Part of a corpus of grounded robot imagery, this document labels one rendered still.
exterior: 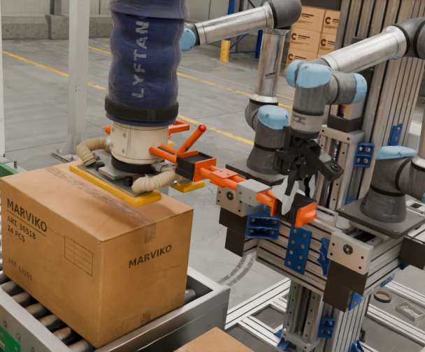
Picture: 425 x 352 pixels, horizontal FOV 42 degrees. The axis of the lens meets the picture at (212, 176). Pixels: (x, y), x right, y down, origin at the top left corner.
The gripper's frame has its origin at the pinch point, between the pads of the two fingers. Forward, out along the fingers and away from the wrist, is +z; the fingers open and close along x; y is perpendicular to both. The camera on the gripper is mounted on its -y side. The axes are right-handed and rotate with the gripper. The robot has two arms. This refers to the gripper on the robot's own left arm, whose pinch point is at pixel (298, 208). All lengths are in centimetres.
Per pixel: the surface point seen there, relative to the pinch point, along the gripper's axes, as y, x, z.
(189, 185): 44.4, -6.4, 11.2
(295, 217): -1.9, 3.5, 0.9
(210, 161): 31.4, -0.7, -2.0
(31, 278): 91, 22, 58
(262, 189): 10.8, 1.1, -1.3
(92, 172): 67, 14, 11
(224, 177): 22.2, 3.6, -1.2
